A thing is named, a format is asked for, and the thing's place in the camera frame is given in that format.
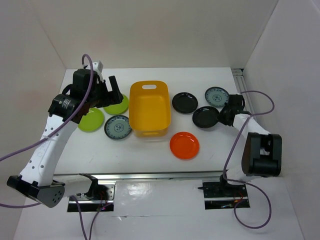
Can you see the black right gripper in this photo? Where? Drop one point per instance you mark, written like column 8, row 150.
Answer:
column 220, row 117

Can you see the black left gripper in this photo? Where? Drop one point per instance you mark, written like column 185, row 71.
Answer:
column 111, row 97

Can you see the green plate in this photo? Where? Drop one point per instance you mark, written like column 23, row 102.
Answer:
column 118, row 109
column 92, row 121

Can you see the black plate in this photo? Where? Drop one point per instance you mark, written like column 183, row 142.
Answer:
column 184, row 103
column 205, row 117

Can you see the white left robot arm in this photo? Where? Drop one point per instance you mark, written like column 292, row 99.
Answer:
column 36, row 181

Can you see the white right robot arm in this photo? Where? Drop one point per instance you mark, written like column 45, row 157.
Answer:
column 262, row 153

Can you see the yellow plastic bin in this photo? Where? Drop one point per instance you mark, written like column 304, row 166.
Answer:
column 149, row 109

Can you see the blue floral plate right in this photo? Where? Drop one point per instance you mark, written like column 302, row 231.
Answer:
column 216, row 96

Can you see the blue floral plate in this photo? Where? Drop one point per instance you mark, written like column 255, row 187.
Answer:
column 216, row 96
column 117, row 127

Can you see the blue floral plate left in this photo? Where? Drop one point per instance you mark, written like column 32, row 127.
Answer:
column 117, row 127

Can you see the orange plate front right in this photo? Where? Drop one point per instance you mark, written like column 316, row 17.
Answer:
column 184, row 145

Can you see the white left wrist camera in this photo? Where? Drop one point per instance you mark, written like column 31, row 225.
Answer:
column 96, row 66

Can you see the aluminium rail front edge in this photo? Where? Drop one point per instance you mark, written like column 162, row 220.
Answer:
column 158, row 176

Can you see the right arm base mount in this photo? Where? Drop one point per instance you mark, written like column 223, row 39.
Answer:
column 220, row 195

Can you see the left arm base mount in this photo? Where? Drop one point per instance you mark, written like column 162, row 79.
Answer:
column 98, row 195

